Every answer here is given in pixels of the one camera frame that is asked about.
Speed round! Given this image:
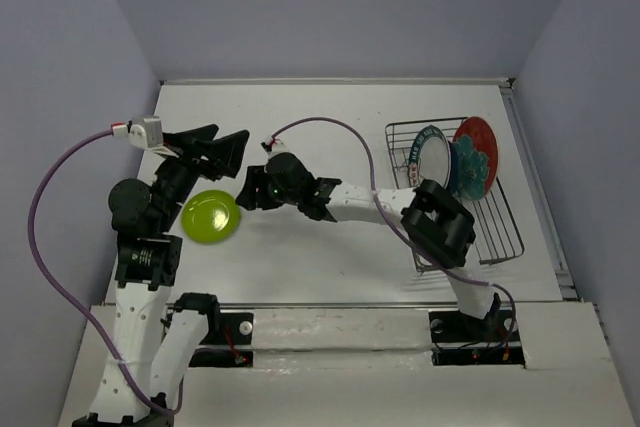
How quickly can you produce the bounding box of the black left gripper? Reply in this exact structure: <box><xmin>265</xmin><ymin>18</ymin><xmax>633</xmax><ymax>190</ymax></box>
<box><xmin>155</xmin><ymin>122</ymin><xmax>251</xmax><ymax>229</ymax></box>

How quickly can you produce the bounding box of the lime green plate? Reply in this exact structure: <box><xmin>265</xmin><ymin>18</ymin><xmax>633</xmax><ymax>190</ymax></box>
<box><xmin>181</xmin><ymin>190</ymin><xmax>241</xmax><ymax>244</ymax></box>

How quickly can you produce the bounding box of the white plate with patterned rim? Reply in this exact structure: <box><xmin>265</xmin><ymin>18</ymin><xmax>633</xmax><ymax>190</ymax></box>
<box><xmin>407</xmin><ymin>124</ymin><xmax>457</xmax><ymax>189</ymax></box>

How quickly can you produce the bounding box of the red plate with teal flower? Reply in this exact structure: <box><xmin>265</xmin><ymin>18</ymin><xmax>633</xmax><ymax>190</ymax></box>
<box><xmin>450</xmin><ymin>116</ymin><xmax>499</xmax><ymax>201</ymax></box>

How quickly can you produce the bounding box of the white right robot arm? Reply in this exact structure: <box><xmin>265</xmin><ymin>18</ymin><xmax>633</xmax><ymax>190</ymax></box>
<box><xmin>233</xmin><ymin>138</ymin><xmax>501</xmax><ymax>341</ymax></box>

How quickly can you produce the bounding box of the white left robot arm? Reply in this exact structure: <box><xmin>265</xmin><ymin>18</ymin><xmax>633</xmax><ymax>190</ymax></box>
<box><xmin>74</xmin><ymin>123</ymin><xmax>226</xmax><ymax>426</ymax></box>

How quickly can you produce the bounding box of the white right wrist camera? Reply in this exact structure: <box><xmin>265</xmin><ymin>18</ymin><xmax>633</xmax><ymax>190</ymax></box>
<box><xmin>261</xmin><ymin>138</ymin><xmax>289</xmax><ymax>159</ymax></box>

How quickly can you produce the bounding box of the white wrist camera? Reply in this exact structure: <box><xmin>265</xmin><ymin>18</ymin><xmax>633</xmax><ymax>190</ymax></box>
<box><xmin>261</xmin><ymin>138</ymin><xmax>289</xmax><ymax>159</ymax></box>
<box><xmin>110</xmin><ymin>116</ymin><xmax>173</xmax><ymax>156</ymax></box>

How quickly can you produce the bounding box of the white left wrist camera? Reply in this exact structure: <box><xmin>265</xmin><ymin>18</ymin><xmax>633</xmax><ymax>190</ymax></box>
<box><xmin>110</xmin><ymin>116</ymin><xmax>173</xmax><ymax>156</ymax></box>

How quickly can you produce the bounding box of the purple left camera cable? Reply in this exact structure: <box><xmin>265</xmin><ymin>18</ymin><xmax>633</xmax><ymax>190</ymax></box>
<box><xmin>28</xmin><ymin>127</ymin><xmax>174</xmax><ymax>416</ymax></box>

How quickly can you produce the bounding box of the purple camera cable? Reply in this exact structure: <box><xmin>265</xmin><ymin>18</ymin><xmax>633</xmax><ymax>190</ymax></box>
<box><xmin>269</xmin><ymin>117</ymin><xmax>517</xmax><ymax>338</ymax></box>
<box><xmin>28</xmin><ymin>127</ymin><xmax>174</xmax><ymax>416</ymax></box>

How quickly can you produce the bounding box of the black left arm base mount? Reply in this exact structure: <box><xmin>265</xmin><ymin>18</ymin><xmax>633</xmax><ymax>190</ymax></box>
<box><xmin>189</xmin><ymin>311</ymin><xmax>254</xmax><ymax>368</ymax></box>

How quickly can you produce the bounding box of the dark wire dish rack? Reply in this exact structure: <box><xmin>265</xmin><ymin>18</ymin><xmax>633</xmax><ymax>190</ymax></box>
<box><xmin>385</xmin><ymin>117</ymin><xmax>525</xmax><ymax>266</ymax></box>

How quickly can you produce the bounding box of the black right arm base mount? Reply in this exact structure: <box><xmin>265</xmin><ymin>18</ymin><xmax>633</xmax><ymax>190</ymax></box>
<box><xmin>429</xmin><ymin>310</ymin><xmax>525</xmax><ymax>367</ymax></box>

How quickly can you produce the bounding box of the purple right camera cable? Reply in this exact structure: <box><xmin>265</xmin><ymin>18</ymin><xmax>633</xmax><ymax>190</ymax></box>
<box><xmin>269</xmin><ymin>117</ymin><xmax>517</xmax><ymax>338</ymax></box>

